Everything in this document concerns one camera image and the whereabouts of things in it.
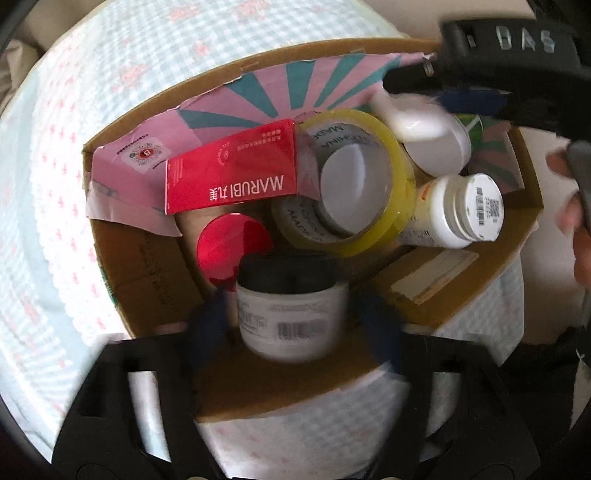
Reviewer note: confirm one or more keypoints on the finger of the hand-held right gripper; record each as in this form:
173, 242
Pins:
411, 78
471, 100

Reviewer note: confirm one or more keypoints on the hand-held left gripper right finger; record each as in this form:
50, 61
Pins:
383, 323

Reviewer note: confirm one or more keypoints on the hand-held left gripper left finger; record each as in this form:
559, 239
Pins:
203, 323

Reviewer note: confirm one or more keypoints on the green and white jar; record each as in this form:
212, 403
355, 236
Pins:
472, 127

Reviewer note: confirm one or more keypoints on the white round jar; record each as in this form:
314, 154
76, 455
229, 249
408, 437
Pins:
418, 131

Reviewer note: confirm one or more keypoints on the cardboard box with pink flaps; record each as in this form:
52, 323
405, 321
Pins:
152, 277

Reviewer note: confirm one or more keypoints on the red-lidded jar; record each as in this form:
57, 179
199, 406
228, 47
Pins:
231, 247

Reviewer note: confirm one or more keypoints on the black-lidded white jar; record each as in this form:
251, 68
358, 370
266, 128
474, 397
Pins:
288, 309

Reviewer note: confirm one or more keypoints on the white pill bottle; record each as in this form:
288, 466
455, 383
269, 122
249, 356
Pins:
457, 210

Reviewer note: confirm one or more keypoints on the yellow tape roll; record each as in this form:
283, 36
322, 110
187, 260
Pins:
360, 180

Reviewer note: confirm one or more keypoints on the pale green jar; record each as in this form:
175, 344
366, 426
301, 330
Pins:
295, 221

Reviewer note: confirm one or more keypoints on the red carton box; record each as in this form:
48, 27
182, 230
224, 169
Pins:
231, 168

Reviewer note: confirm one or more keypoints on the person's right hand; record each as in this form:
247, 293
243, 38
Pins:
575, 221

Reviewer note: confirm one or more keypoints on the person's dark clothing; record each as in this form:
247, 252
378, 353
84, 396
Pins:
549, 364

